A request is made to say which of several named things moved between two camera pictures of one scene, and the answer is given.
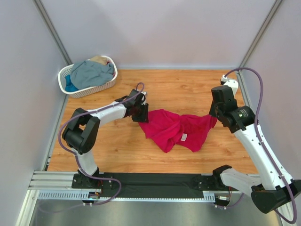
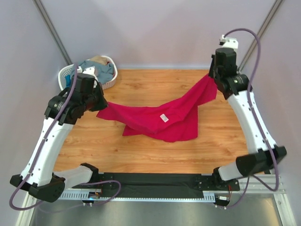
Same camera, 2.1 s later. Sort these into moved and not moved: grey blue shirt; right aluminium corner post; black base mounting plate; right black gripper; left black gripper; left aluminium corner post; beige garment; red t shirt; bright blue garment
Moved: left black gripper; right black gripper; red t shirt
Not moved: bright blue garment; right aluminium corner post; left aluminium corner post; beige garment; grey blue shirt; black base mounting plate
